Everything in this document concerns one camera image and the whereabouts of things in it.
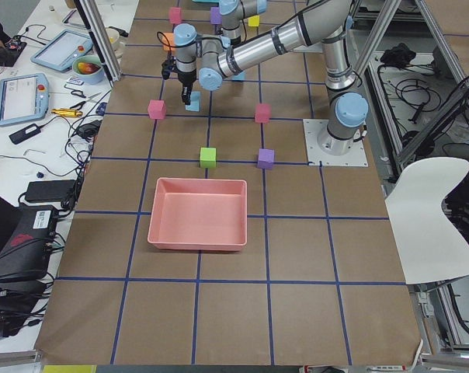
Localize green foam block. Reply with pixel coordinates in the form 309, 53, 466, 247
200, 147, 217, 169

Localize orange foam block upper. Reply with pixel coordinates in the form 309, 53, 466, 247
161, 33, 175, 51

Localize pink foam block bottom-right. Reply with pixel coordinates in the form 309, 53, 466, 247
148, 99, 167, 120

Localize bowl with fruit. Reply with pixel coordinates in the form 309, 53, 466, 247
72, 55, 105, 85

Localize pink foam block bottom-left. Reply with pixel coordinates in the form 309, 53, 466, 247
168, 7, 182, 25

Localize yellow foam block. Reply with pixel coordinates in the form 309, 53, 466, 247
248, 15, 260, 27

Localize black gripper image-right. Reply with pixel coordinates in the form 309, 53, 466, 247
177, 71, 196, 105

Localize teach pendant lower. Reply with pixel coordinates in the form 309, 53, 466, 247
0, 73, 49, 127

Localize pink foam block upper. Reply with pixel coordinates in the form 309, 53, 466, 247
254, 103, 272, 124

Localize metal base plate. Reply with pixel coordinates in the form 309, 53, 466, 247
303, 119, 368, 167

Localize silver robot arm image-right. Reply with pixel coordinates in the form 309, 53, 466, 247
162, 1, 369, 156

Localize black power adapter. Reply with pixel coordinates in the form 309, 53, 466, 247
24, 180, 75, 203

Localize light blue block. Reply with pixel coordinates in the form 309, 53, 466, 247
185, 91, 201, 112
231, 71, 245, 82

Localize white chair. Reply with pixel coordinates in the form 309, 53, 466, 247
385, 157, 469, 284

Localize purple foam block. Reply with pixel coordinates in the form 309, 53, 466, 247
257, 148, 275, 169
210, 7, 222, 25

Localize black braided cable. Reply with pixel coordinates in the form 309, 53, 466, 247
155, 30, 204, 81

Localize pink plastic bin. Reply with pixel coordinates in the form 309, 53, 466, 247
148, 177, 248, 251

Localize purple foam block left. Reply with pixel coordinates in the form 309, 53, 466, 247
210, 7, 222, 25

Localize teach pendant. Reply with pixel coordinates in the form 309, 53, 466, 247
30, 30, 93, 71
0, 73, 49, 127

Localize teach pendant upper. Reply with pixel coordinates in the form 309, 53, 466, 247
30, 30, 93, 71

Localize purple foam block right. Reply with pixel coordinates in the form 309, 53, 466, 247
257, 148, 275, 169

